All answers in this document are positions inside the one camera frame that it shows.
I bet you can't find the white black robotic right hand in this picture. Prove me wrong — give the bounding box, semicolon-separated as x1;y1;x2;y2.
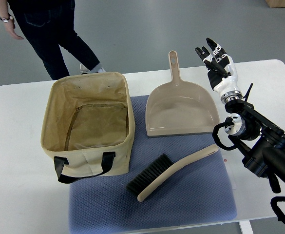
195;38;242;104

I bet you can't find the pink hand broom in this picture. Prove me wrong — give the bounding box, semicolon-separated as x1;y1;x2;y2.
126;144;219;202

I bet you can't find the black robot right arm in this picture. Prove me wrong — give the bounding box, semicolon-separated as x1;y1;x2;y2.
212;88;285;225

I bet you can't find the yellow fabric bag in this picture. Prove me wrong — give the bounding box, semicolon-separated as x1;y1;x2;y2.
41;72;135;184

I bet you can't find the beige plastic dustpan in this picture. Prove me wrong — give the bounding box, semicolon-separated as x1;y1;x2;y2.
145;51;220;137

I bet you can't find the wooden box corner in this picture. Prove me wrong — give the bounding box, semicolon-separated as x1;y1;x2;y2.
265;0;285;8

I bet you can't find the blue mesh cushion mat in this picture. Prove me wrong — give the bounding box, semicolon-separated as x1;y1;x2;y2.
69;96;237;234

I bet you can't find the clear floor tile lower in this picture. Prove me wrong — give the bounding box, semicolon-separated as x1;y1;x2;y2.
80;64;87;73

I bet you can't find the white table leg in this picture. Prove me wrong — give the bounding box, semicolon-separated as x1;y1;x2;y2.
239;220;254;234

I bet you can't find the person in dark jeans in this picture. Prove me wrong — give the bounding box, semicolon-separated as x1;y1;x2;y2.
0;0;105;80

